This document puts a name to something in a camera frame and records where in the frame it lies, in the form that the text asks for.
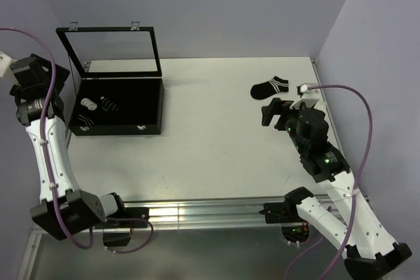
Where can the black glass-panel case lid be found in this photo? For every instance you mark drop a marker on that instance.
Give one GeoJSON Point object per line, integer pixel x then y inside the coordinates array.
{"type": "Point", "coordinates": [112, 52]}

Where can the black sock with purple stripes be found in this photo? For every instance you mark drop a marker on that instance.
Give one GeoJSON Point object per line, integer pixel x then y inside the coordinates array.
{"type": "Point", "coordinates": [85, 120]}

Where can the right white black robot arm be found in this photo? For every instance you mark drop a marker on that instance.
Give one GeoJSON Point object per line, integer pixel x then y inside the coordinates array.
{"type": "Point", "coordinates": [369, 250]}

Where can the black display case base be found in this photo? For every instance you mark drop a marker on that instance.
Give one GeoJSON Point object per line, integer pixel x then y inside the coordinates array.
{"type": "Point", "coordinates": [140, 103]}

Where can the white sock black thin stripes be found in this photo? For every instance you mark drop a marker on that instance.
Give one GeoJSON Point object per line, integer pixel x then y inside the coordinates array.
{"type": "Point", "coordinates": [89, 104]}

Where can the black white-striped sock white toe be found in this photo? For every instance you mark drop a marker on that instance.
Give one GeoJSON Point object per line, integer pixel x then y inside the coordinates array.
{"type": "Point", "coordinates": [108, 105]}

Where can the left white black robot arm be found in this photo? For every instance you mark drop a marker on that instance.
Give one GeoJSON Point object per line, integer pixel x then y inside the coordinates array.
{"type": "Point", "coordinates": [64, 209]}

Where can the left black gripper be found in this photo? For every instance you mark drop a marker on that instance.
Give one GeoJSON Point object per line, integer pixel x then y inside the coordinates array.
{"type": "Point", "coordinates": [62, 75]}

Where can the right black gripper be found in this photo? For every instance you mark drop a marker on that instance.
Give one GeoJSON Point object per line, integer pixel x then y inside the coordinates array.
{"type": "Point", "coordinates": [277, 107]}

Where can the aluminium front frame rail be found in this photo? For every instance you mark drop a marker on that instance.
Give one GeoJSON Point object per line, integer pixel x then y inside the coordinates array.
{"type": "Point", "coordinates": [206, 239]}

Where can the black sock white cuff stripes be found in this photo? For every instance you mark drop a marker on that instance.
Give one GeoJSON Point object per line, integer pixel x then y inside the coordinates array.
{"type": "Point", "coordinates": [269, 88]}

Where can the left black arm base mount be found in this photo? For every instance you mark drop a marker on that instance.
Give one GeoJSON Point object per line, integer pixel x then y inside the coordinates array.
{"type": "Point", "coordinates": [123, 226]}

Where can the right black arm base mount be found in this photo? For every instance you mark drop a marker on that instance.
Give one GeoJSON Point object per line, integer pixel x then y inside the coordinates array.
{"type": "Point", "coordinates": [294, 229]}

